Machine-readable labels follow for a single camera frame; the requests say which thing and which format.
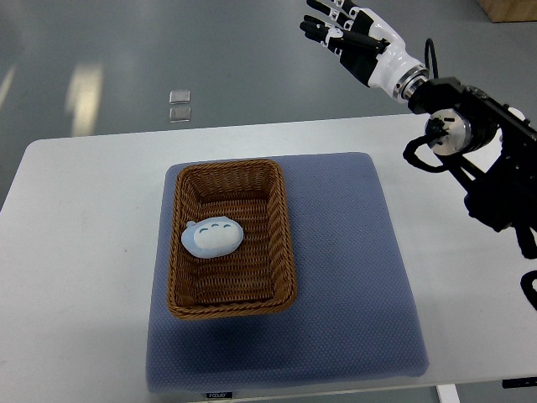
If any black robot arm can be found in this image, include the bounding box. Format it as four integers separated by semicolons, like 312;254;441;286
403;39;536;259

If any blue fabric mat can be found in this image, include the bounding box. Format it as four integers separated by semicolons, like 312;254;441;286
146;153;429;393

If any brown cardboard box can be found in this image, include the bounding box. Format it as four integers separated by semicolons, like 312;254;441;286
477;0;537;23

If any upper metal floor plate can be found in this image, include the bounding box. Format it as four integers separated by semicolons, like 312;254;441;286
169;89;191;104

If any brown wicker basket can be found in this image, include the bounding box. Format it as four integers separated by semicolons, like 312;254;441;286
167;160;297;320

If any black cable loop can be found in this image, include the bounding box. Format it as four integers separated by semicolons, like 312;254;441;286
402;133;452;174

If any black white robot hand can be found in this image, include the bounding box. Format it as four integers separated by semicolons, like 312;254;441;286
300;1;429;103

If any blue white plush toy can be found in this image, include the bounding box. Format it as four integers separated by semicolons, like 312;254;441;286
180;216;244;259

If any lower metal floor plate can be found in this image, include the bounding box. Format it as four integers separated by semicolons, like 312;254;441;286
169;106;191;123

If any metal floor plate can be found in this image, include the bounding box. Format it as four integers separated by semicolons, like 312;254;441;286
169;106;191;123
169;89;191;104

